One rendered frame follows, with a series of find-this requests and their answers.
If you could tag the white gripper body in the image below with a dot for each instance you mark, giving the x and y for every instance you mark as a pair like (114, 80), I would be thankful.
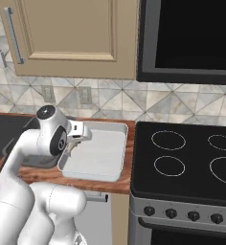
(85, 132)

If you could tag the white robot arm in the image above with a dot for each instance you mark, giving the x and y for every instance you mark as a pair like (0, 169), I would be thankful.
(12, 197)

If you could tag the white tupperware container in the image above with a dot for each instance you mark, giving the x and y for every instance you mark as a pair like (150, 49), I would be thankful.
(97, 156)

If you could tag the dark grey tupperware container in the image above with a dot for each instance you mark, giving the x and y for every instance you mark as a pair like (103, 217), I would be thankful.
(32, 159)

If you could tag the black sink basin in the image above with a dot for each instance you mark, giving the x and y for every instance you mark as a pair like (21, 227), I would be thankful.
(4, 137)

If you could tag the pale grey drawer front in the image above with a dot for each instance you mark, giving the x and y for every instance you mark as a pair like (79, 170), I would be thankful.
(97, 223)

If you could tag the tan cupboard door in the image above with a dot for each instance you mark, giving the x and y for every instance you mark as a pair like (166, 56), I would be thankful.
(73, 35)

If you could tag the black stove knob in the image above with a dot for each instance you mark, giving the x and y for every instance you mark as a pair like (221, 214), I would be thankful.
(171, 213)
(216, 218)
(193, 216)
(149, 211)

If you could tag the black hob stove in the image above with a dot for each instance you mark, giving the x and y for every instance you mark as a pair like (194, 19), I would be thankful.
(182, 178)

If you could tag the black microwave oven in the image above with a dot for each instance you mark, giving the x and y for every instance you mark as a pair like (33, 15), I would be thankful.
(188, 38)

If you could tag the grey wall socket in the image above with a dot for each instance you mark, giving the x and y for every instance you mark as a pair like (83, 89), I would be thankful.
(85, 95)
(48, 93)

